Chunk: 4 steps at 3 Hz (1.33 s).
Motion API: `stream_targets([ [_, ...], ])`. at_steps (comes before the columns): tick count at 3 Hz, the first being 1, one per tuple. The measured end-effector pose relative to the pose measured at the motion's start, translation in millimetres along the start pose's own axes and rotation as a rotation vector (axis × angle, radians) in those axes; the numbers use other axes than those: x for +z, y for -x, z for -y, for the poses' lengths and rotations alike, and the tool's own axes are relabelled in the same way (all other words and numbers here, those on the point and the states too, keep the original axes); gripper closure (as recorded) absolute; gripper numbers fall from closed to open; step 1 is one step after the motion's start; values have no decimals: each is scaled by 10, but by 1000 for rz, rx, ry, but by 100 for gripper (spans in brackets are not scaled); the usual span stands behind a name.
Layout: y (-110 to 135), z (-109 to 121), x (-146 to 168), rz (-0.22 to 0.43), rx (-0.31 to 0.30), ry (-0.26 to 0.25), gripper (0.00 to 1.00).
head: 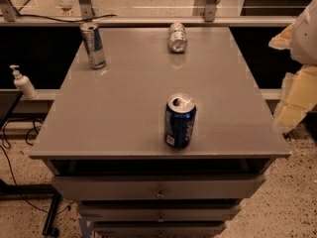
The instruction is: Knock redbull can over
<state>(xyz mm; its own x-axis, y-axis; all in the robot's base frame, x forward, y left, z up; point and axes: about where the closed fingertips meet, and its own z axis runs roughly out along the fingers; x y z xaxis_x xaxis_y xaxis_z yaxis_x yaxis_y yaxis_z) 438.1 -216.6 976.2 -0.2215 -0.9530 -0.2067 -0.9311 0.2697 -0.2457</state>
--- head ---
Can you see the white pump dispenser bottle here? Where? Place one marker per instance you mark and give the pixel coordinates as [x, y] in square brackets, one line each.
[23, 83]

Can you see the top grey drawer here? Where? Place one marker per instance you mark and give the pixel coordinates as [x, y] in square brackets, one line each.
[158, 187]

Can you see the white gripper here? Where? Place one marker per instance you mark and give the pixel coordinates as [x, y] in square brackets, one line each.
[306, 37]

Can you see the blue pepsi can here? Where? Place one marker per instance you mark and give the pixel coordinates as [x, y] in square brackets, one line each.
[179, 119]

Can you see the middle grey drawer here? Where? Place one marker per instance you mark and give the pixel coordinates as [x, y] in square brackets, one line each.
[160, 212]

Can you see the bottom grey drawer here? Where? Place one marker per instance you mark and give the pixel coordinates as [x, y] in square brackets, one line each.
[159, 229]

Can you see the black desk leg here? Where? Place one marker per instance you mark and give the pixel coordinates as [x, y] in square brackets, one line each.
[8, 101]

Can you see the grey drawer cabinet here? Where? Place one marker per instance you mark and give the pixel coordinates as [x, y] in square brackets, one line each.
[110, 121]

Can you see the grey drawer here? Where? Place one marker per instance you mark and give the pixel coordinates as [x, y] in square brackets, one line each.
[158, 187]
[159, 229]
[160, 212]

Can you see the redbull can silver blue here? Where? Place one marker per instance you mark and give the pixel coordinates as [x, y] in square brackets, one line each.
[93, 44]

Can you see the silver can lying down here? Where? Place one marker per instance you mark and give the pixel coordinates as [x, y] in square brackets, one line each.
[177, 40]

